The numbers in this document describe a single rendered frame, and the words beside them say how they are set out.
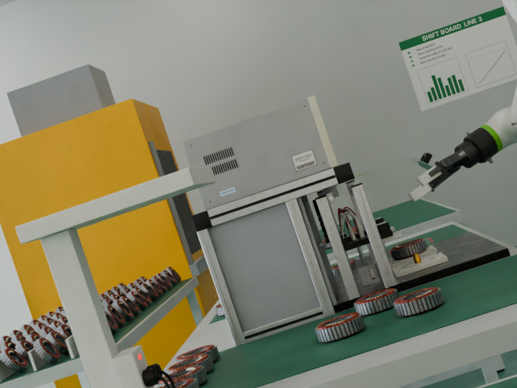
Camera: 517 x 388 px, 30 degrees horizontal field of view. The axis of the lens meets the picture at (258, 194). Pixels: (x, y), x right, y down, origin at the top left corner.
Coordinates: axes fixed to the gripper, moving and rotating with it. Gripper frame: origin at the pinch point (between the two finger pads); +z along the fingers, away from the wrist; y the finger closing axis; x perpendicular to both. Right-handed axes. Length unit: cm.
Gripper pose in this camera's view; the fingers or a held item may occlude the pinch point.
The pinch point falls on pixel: (418, 188)
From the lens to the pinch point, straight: 283.3
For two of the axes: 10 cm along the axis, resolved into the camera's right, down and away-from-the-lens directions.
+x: -5.8, -7.8, 2.5
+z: -8.2, 5.4, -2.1
